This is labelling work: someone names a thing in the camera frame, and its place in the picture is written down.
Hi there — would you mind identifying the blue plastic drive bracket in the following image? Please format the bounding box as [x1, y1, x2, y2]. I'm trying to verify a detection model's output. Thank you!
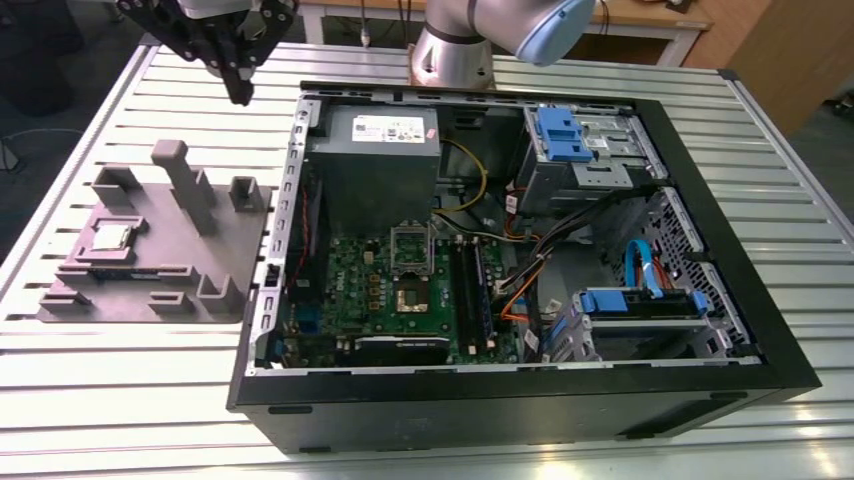
[536, 107, 595, 164]

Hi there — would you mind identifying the orange wire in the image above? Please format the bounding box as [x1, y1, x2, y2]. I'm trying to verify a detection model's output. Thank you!
[496, 279, 535, 321]

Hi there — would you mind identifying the silver CPU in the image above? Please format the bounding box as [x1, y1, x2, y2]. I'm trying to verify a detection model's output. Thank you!
[89, 224, 132, 251]

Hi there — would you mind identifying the black cable bundle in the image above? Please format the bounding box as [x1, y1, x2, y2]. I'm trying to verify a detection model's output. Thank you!
[496, 187, 668, 296]

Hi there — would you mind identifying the silver drive cage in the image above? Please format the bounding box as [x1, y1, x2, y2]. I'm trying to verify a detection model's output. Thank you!
[518, 102, 668, 216]

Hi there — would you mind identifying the wooden desk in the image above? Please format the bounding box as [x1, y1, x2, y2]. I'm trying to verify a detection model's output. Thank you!
[299, 0, 715, 66]

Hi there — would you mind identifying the black graphics card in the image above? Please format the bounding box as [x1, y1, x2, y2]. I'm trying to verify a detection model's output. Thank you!
[336, 333, 452, 367]

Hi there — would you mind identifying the green motherboard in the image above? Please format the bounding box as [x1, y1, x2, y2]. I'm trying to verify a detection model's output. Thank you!
[269, 232, 526, 366]

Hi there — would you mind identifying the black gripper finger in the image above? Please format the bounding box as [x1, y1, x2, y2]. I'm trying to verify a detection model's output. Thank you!
[239, 0, 299, 106]
[116, 0, 241, 105]

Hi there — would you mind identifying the green RAM stick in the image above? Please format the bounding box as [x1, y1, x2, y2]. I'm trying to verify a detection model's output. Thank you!
[85, 269, 165, 282]

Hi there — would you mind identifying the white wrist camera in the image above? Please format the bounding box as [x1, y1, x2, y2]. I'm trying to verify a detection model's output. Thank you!
[177, 0, 263, 20]

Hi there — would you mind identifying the black PC case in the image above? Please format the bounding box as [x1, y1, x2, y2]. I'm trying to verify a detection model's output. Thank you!
[225, 79, 823, 456]

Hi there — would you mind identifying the CPU socket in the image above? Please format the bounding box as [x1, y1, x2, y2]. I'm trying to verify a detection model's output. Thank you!
[392, 287, 436, 315]

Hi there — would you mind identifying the grey power supply unit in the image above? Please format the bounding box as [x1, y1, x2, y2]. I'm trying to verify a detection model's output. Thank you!
[305, 104, 443, 236]

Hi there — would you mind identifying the thin red wire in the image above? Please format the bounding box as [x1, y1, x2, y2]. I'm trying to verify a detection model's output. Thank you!
[287, 179, 316, 291]

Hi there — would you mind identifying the blue SATA wire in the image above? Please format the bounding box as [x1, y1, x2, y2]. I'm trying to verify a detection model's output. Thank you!
[626, 238, 668, 299]

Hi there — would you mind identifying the red SATA wire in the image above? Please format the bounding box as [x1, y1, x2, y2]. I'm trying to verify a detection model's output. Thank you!
[643, 254, 676, 294]

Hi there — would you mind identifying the silver disk bay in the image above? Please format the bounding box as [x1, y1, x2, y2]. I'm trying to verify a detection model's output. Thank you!
[543, 287, 762, 364]

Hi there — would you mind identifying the grey wire bundle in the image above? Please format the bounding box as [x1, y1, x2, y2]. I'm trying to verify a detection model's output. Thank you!
[452, 227, 535, 246]

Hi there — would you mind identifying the yellow wire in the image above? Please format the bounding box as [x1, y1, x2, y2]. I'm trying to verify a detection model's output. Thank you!
[432, 138, 490, 216]

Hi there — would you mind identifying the metal socket cover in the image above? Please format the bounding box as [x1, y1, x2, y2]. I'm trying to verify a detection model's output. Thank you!
[388, 221, 440, 279]

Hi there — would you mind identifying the wooden cabinet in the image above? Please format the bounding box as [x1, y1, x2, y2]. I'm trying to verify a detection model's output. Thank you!
[683, 0, 854, 136]

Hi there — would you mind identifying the RAM slot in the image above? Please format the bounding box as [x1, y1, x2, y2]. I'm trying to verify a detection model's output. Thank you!
[462, 237, 478, 352]
[450, 237, 466, 352]

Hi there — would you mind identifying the grey parts rack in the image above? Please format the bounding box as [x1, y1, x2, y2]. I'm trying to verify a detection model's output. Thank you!
[36, 139, 279, 325]

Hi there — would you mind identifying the hard disk in blue carrier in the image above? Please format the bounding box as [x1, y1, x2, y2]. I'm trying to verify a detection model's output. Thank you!
[578, 288, 710, 321]

